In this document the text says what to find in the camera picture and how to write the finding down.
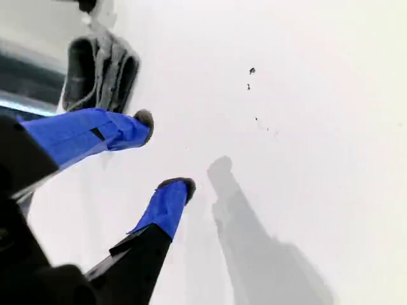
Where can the grey white-striped towel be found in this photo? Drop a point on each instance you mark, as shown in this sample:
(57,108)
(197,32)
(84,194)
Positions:
(105,73)

